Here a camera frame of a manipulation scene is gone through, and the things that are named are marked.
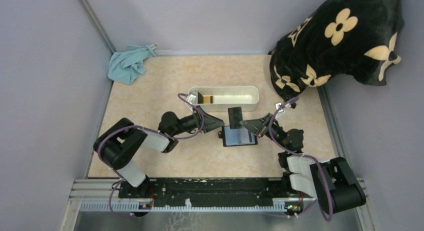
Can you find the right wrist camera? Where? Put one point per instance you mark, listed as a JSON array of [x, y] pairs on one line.
[[279, 109]]

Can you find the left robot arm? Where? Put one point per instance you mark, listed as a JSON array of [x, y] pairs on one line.
[[118, 145]]

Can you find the black floral blanket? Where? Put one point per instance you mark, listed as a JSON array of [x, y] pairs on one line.
[[341, 37]]

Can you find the black credit card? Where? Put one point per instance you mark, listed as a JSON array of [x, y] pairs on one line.
[[235, 116]]

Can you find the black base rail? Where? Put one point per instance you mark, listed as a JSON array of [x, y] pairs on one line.
[[210, 192]]

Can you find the aluminium frame rail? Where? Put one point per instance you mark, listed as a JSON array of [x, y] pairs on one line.
[[101, 194]]

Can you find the teal cloth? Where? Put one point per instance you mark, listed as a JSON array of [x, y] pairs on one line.
[[126, 66]]

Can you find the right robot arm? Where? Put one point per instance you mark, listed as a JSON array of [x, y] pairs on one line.
[[331, 182]]

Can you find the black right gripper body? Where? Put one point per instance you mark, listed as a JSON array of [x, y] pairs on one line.
[[262, 124]]

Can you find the white plastic tray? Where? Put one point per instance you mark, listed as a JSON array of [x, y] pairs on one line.
[[225, 97]]

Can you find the grey credit card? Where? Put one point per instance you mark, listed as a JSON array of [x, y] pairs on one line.
[[245, 137]]

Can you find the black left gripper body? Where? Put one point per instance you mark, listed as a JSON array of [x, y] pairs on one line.
[[205, 122]]

